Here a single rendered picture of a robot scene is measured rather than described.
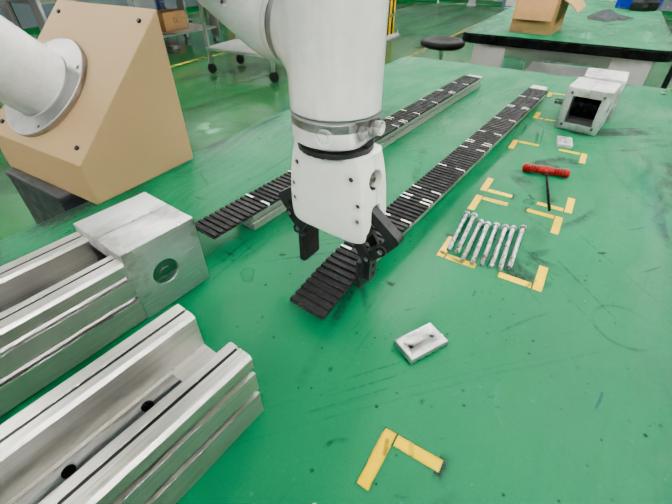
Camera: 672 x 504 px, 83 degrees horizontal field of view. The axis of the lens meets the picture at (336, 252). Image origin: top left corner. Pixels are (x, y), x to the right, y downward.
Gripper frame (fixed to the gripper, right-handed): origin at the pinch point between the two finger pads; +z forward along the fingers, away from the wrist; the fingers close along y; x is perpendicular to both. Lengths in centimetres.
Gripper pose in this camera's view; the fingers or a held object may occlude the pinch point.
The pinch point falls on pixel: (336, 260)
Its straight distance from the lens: 46.8
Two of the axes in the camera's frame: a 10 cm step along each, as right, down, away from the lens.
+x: -6.0, 5.0, -6.3
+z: 0.0, 7.8, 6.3
